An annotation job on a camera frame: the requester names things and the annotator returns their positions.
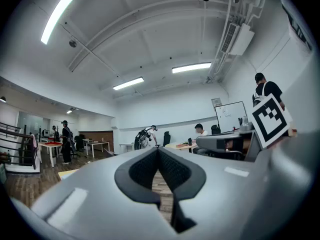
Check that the small ceiling light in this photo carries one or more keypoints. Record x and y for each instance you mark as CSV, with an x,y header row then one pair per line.
x,y
69,111

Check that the long ceiling light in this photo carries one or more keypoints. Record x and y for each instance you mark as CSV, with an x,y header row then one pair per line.
x,y
191,67
128,83
57,17

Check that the black office chair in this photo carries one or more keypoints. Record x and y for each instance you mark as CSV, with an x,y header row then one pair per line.
x,y
166,138
215,129

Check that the white whiteboard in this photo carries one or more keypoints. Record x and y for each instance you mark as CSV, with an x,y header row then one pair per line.
x,y
230,116

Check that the white table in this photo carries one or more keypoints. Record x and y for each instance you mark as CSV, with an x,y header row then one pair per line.
x,y
50,145
96,142

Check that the black stair railing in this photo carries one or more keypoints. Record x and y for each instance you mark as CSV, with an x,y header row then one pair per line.
x,y
22,144

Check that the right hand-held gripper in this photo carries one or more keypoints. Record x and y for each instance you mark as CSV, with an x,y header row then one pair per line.
x,y
270,120

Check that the white ceiling air conditioner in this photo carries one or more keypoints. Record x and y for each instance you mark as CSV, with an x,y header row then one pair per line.
x,y
240,40

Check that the round yellow table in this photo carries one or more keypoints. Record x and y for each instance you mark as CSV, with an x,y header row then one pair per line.
x,y
182,146

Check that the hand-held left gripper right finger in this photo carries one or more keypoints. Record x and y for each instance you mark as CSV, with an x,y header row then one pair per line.
x,y
225,196

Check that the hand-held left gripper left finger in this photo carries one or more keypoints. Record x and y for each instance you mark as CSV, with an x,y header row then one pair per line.
x,y
100,184

